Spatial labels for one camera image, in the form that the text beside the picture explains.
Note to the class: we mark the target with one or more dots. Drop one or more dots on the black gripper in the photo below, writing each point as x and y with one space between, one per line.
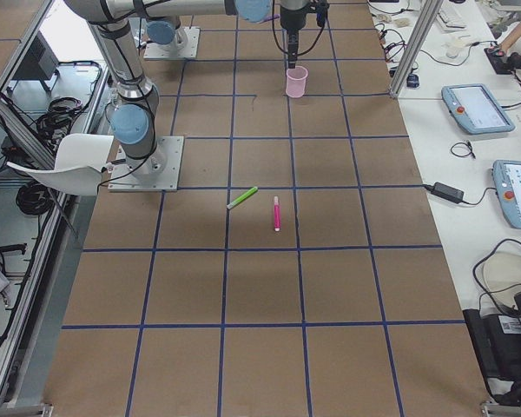
291 19

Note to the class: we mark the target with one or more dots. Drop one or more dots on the white chair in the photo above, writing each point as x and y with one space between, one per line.
79 161

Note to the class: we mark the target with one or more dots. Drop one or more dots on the pink mesh cup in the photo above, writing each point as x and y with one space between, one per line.
296 81

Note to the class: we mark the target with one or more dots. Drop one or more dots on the purple marker pen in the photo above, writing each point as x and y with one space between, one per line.
270 18

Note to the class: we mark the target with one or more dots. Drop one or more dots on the aluminium frame post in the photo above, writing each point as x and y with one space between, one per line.
427 15

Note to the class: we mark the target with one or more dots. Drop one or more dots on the upper blue teach pendant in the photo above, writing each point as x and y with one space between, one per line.
475 110

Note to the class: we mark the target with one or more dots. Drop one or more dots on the green marker pen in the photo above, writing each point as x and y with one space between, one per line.
242 197

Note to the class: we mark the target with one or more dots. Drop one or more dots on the blue teach pendant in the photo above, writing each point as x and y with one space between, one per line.
475 110
506 175

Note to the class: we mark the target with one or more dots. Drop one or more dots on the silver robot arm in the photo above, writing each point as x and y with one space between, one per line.
133 123

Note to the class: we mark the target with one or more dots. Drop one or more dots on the lower blue teach pendant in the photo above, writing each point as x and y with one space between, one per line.
506 175

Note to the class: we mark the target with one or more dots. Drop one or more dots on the pink marker pen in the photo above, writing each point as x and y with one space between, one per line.
276 212

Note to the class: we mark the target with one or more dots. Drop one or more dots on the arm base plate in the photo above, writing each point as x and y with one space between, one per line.
160 172
173 43

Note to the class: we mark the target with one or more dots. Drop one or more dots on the black power adapter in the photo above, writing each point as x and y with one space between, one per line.
445 192

